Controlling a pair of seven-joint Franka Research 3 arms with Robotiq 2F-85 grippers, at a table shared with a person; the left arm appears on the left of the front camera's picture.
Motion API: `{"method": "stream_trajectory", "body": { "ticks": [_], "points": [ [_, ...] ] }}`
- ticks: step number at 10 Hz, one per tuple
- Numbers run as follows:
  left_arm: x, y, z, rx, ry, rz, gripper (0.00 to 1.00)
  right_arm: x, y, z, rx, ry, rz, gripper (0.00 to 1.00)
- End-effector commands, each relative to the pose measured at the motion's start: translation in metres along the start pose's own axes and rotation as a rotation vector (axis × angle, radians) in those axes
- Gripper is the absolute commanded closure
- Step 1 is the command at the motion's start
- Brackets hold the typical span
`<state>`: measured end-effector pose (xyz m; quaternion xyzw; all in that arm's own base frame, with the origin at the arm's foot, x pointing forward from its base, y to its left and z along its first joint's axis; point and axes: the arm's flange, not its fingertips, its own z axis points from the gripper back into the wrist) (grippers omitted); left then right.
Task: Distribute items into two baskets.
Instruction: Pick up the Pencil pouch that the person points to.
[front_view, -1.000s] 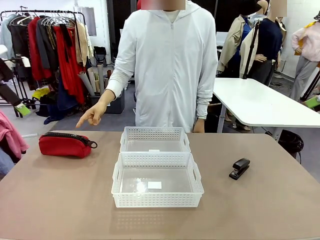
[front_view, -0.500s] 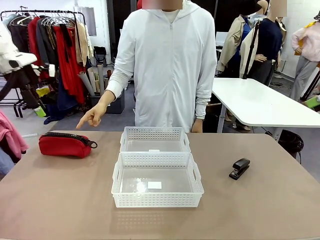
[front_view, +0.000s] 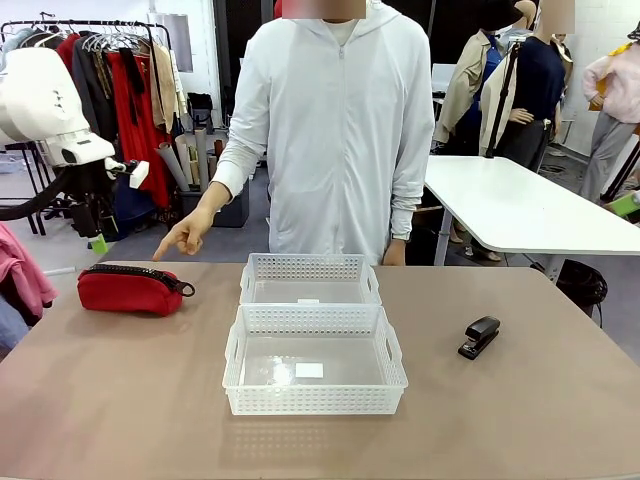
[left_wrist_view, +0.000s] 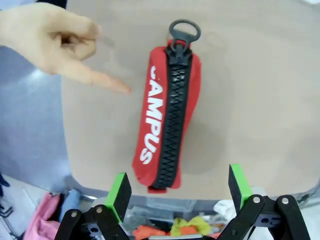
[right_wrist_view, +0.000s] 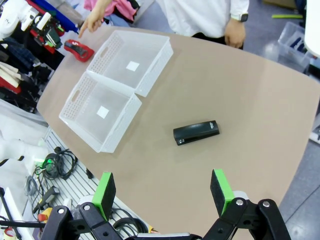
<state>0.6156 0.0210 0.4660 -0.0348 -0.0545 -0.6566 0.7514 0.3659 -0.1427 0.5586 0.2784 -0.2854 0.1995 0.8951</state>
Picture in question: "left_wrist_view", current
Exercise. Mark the yellow-green cloth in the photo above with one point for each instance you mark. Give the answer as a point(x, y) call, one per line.
point(200, 223)

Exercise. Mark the clear plastic storage bin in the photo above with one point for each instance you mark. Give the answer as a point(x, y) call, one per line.
point(162, 207)

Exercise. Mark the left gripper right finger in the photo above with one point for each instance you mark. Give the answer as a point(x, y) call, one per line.
point(240, 187)

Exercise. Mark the red Campus pencil case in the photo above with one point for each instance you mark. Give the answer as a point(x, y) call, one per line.
point(175, 120)

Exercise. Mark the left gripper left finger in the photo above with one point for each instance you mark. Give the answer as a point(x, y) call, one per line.
point(117, 197)

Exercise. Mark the orange cloth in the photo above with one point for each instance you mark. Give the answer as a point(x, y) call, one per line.
point(145, 231)

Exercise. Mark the pink cloth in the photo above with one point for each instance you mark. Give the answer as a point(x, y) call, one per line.
point(42, 220)

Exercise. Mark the white cloth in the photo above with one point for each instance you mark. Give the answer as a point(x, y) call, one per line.
point(225, 208)

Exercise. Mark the person's right hand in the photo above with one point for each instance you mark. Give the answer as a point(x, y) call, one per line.
point(37, 37)

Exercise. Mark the light blue cloth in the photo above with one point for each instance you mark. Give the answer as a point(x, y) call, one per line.
point(70, 202)

